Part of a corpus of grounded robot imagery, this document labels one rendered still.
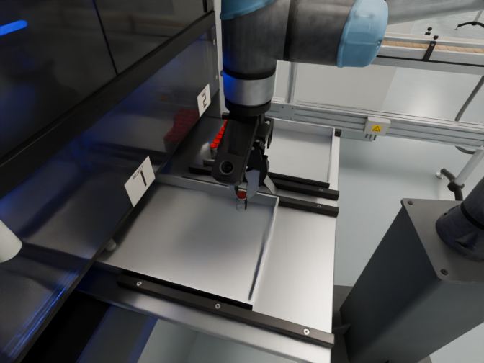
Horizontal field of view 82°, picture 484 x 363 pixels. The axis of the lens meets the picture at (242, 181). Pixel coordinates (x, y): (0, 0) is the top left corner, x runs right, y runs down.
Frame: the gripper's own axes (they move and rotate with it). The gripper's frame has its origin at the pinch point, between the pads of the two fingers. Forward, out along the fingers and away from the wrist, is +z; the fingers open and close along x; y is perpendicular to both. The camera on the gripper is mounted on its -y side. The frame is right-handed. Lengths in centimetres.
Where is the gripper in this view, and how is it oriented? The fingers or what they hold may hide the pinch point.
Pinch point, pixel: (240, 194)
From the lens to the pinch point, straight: 54.9
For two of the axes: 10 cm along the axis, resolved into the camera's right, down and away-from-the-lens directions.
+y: 3.2, -6.7, 6.7
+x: -9.5, -2.4, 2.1
